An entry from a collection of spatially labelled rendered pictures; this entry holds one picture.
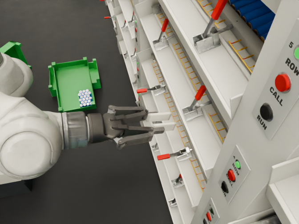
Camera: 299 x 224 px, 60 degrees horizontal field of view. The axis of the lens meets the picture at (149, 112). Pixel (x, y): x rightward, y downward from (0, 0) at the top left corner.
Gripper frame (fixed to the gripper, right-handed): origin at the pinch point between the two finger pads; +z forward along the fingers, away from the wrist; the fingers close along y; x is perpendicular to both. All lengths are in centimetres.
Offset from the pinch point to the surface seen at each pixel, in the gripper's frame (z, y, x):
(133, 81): 17, -67, -45
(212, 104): 6.1, 7.8, 14.6
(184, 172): 5.2, 11.9, -8.4
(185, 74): 4.7, -4.5, 13.2
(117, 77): 13, -85, -57
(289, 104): -7.6, 29.7, 38.5
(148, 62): 8.4, -35.4, -6.8
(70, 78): -17, -82, -55
